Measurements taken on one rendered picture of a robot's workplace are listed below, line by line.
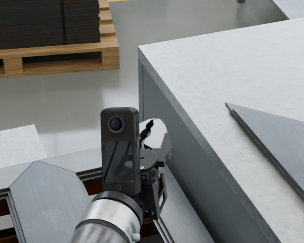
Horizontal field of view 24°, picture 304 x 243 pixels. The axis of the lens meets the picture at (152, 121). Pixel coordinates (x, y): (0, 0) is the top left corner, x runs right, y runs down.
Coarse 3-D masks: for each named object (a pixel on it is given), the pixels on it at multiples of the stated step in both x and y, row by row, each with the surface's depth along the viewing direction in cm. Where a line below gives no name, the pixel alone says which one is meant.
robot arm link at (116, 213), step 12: (96, 204) 86; (108, 204) 86; (120, 204) 86; (84, 216) 85; (96, 216) 84; (108, 216) 84; (120, 216) 85; (132, 216) 86; (120, 228) 84; (132, 228) 86; (132, 240) 85
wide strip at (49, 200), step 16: (32, 176) 189; (48, 176) 189; (64, 176) 189; (16, 192) 184; (32, 192) 184; (48, 192) 184; (64, 192) 184; (80, 192) 184; (16, 208) 179; (32, 208) 179; (48, 208) 179; (64, 208) 179; (80, 208) 179; (32, 224) 174; (48, 224) 174; (64, 224) 174; (32, 240) 169; (48, 240) 169; (64, 240) 169
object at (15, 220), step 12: (96, 168) 192; (84, 180) 191; (96, 180) 193; (0, 192) 185; (84, 192) 185; (12, 204) 182; (12, 216) 179; (156, 228) 176; (24, 240) 171; (168, 240) 171
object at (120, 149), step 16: (112, 112) 89; (128, 112) 88; (112, 128) 89; (128, 128) 89; (112, 144) 89; (128, 144) 89; (112, 160) 90; (128, 160) 89; (112, 176) 90; (128, 176) 89; (128, 192) 89
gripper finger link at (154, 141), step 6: (156, 120) 103; (156, 126) 101; (162, 126) 101; (156, 132) 100; (162, 132) 100; (150, 138) 99; (156, 138) 99; (162, 138) 98; (144, 144) 98; (150, 144) 98; (156, 144) 97
